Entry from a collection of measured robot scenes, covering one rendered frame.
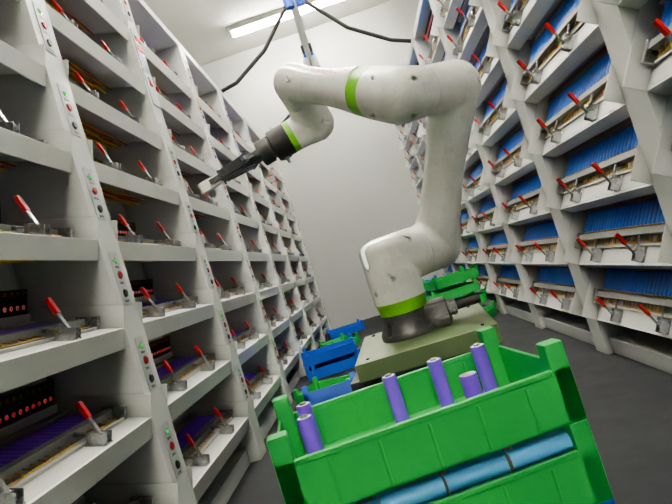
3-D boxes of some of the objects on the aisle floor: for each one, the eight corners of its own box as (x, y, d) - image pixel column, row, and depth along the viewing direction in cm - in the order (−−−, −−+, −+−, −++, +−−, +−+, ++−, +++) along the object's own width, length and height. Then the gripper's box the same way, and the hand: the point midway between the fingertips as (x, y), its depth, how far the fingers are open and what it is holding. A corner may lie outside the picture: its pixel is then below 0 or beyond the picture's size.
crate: (320, 413, 228) (315, 393, 230) (368, 398, 227) (362, 379, 229) (306, 409, 199) (300, 387, 202) (360, 392, 198) (354, 370, 201)
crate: (372, 381, 255) (367, 365, 256) (354, 397, 238) (348, 378, 238) (318, 392, 269) (313, 376, 269) (297, 408, 251) (291, 390, 252)
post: (212, 552, 129) (-11, -178, 135) (199, 575, 120) (-39, -211, 126) (131, 576, 130) (-86, -150, 136) (112, 600, 121) (-120, -180, 127)
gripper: (274, 154, 154) (199, 198, 155) (281, 163, 167) (212, 203, 168) (261, 131, 154) (186, 174, 155) (269, 141, 167) (200, 181, 168)
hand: (210, 183), depth 161 cm, fingers closed
